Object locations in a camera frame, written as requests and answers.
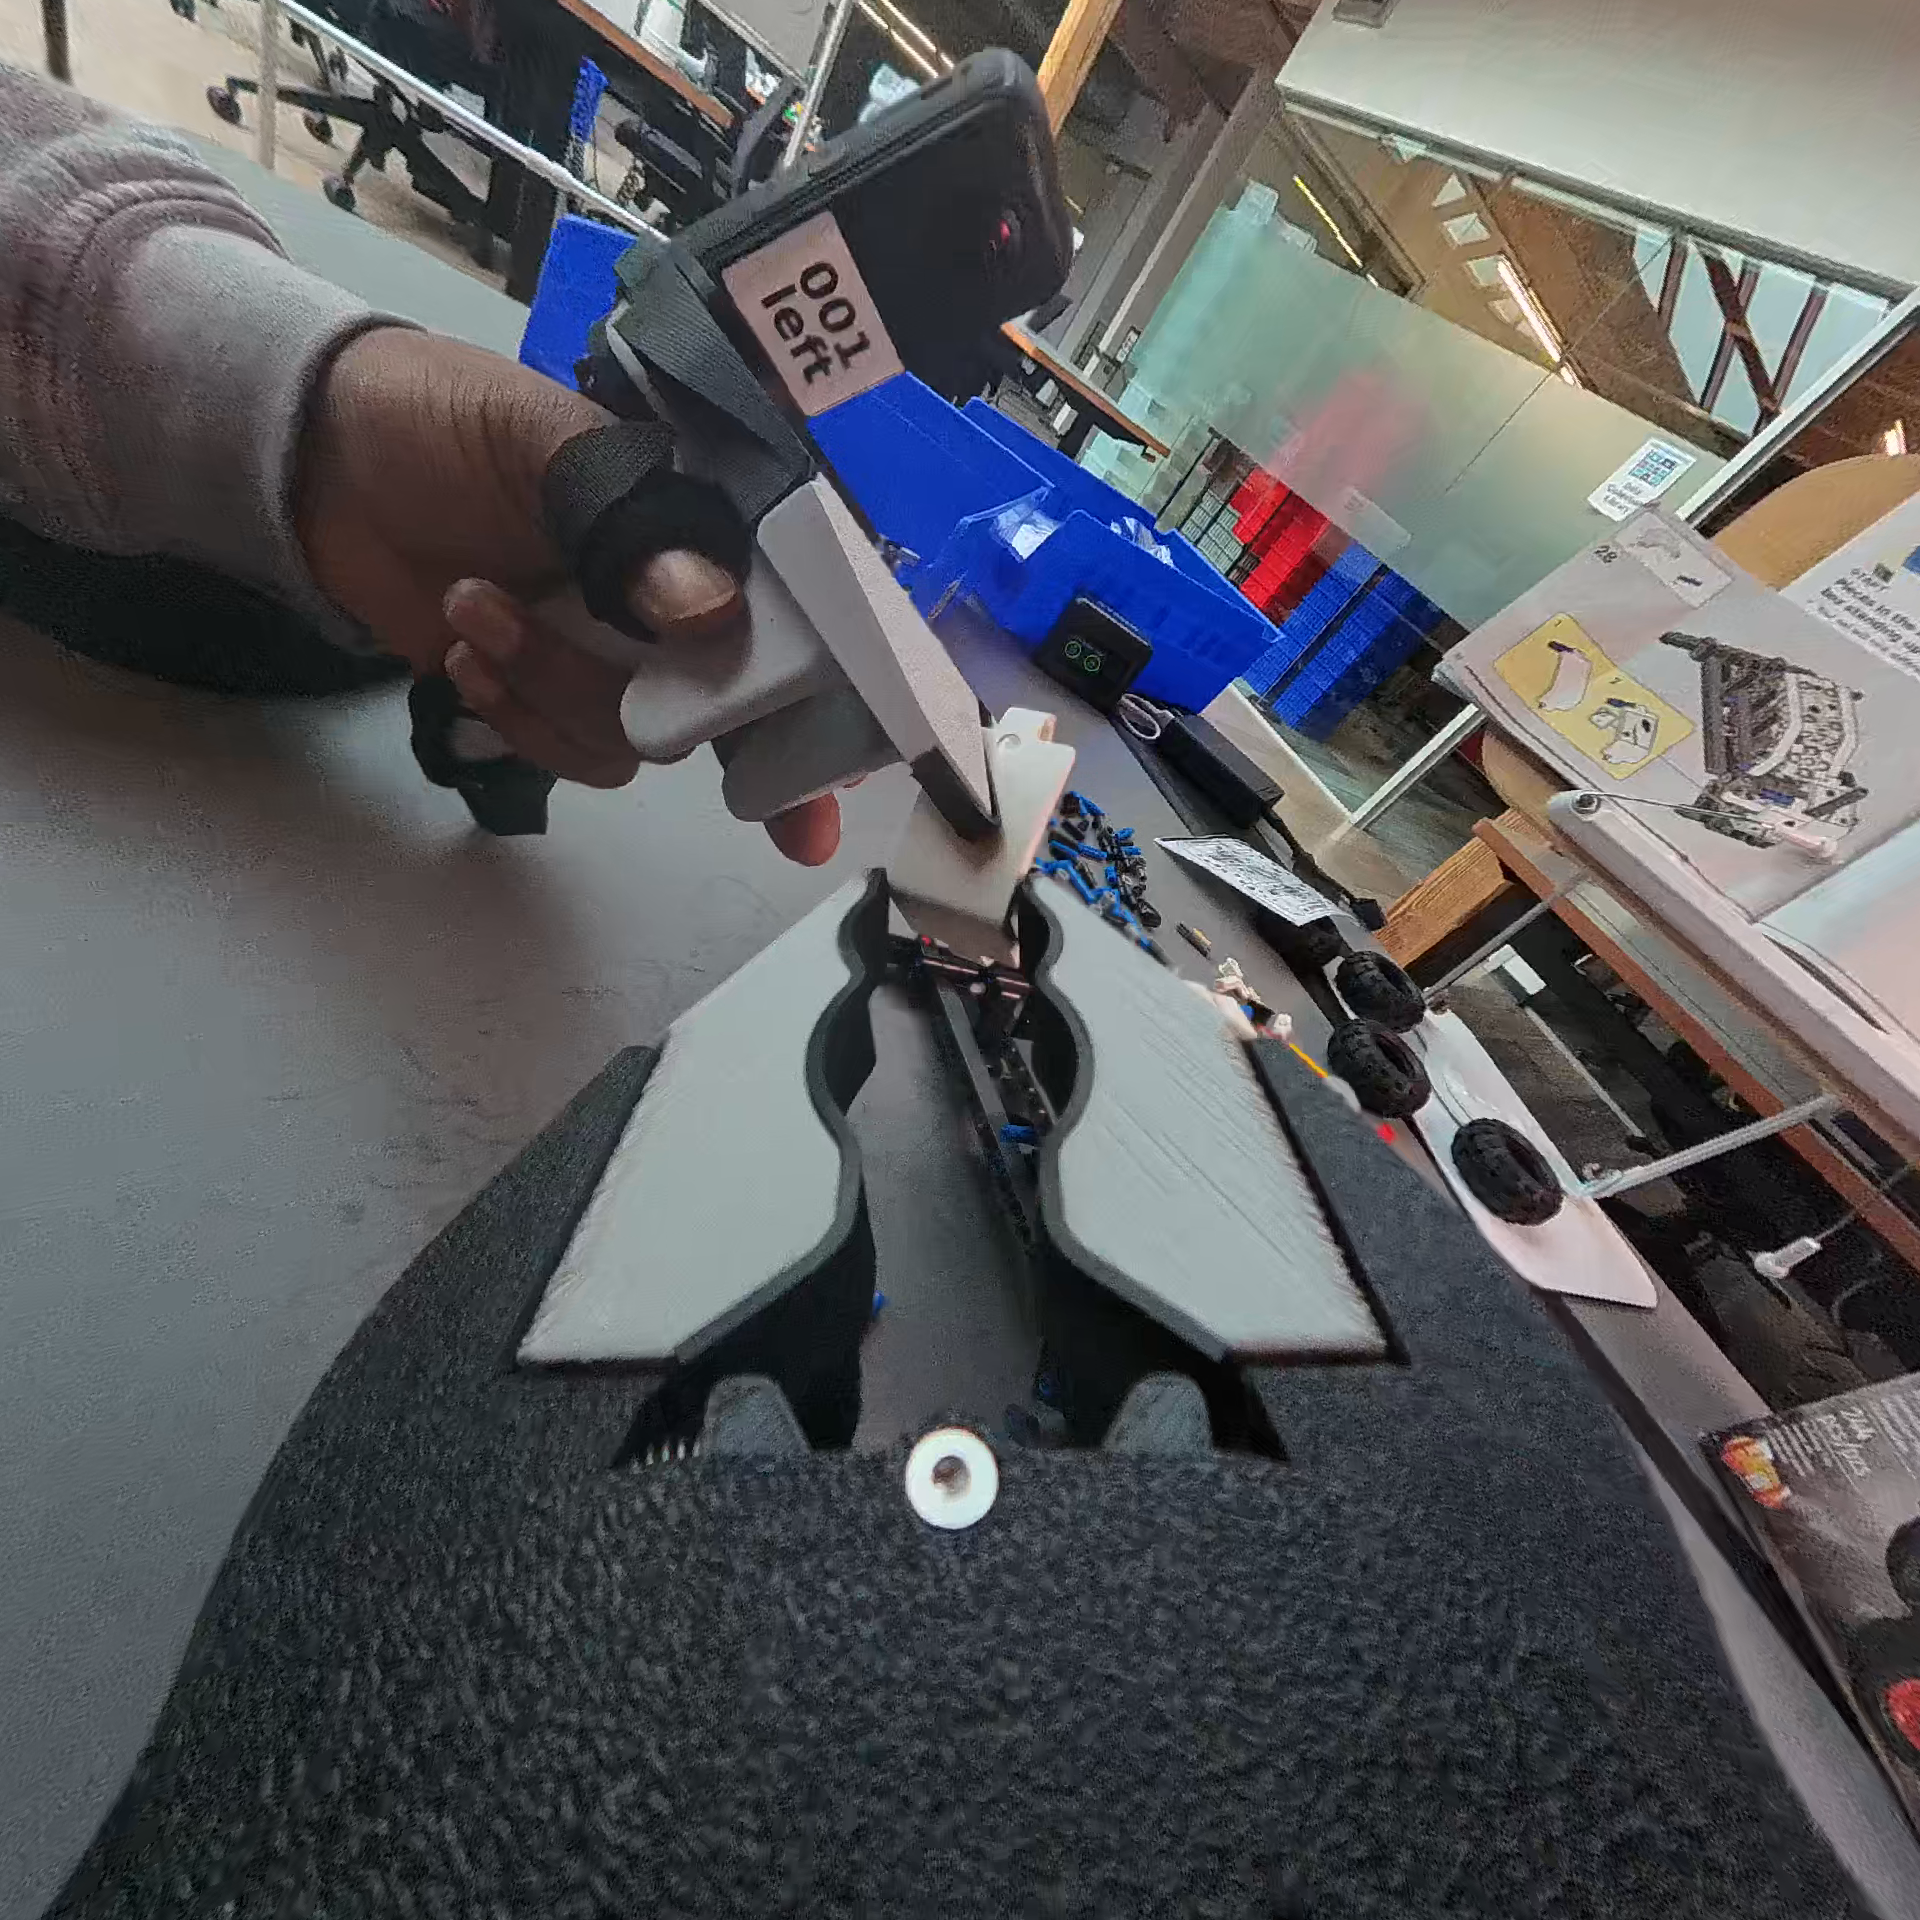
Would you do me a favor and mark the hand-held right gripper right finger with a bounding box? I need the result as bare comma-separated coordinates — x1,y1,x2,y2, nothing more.
1019,879,1390,1451

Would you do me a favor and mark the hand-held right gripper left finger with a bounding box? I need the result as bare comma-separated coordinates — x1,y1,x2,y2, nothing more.
517,871,890,1451

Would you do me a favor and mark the black device green display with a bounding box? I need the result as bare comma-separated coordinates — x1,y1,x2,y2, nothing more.
1035,596,1156,714

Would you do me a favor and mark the brick-built truck chassis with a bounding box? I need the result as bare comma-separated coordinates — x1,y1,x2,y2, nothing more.
885,931,1082,1443

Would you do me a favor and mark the small white blue sign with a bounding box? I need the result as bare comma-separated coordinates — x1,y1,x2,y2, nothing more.
1587,435,1697,519

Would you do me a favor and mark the instruction booklet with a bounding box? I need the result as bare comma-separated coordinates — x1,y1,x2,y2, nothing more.
1439,504,1920,1037

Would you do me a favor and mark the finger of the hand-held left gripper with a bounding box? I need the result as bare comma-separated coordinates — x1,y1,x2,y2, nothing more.
755,474,1007,842

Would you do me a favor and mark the white document stand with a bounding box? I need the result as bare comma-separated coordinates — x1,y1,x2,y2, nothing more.
1411,786,1920,1309

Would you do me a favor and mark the person's left hand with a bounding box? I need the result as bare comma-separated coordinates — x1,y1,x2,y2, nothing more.
293,328,842,869

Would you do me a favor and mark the person's left forearm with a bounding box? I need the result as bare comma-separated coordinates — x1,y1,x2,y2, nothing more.
0,60,422,700

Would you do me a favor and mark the white task instruction poster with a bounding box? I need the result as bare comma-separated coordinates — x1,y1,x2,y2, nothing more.
1786,504,1920,677

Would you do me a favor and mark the white curved brick panel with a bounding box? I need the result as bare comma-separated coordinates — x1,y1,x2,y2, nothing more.
885,705,1078,962

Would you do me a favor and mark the black office chair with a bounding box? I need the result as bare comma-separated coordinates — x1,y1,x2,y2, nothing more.
202,0,495,227

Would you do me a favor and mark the grey desk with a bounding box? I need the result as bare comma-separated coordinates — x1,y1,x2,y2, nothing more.
0,136,1920,1920

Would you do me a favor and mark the black power adapter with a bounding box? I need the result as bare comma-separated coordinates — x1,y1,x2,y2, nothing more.
1162,711,1285,819

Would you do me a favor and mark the toy truck set box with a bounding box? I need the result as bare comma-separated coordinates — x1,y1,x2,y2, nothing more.
1703,1371,1920,1818

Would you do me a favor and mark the pile of red white brick parts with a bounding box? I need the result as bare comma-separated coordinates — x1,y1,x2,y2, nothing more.
1206,961,1404,1149

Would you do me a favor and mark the stack of red blue bins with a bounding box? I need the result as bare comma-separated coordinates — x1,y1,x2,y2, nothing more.
1155,465,1450,746

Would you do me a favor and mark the printed sticker sheet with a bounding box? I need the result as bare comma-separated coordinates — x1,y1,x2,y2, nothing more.
1158,833,1353,928

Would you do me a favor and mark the blue bin with tag sticker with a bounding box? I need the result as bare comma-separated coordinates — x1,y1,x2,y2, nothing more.
517,210,1051,601

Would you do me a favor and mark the black power cable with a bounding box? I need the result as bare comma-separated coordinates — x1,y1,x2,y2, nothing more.
1266,810,1390,932

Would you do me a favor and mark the beige chair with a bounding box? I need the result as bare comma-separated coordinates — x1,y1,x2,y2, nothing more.
1710,451,1920,595

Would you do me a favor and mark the wooden side table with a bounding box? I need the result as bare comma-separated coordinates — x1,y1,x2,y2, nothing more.
1372,736,1920,1279

